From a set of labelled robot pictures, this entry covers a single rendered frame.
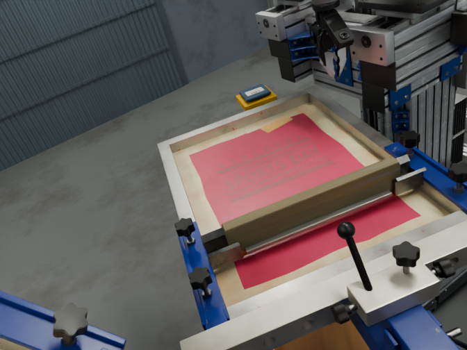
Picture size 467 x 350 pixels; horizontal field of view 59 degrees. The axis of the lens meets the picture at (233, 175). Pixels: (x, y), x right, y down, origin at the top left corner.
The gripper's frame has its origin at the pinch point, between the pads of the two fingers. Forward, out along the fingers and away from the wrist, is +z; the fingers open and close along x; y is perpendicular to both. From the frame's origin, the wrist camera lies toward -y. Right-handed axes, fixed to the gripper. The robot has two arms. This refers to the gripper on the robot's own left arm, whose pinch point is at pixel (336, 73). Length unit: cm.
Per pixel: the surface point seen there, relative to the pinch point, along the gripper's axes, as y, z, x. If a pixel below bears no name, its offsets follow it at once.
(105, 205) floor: 155, 114, 114
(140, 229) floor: 113, 113, 92
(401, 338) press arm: -74, 6, 30
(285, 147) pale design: -2.7, 15.8, 20.3
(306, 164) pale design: -14.6, 15.5, 18.7
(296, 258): -45, 15, 35
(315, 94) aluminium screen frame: 16.4, 12.6, 0.6
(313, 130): 0.9, 15.8, 9.3
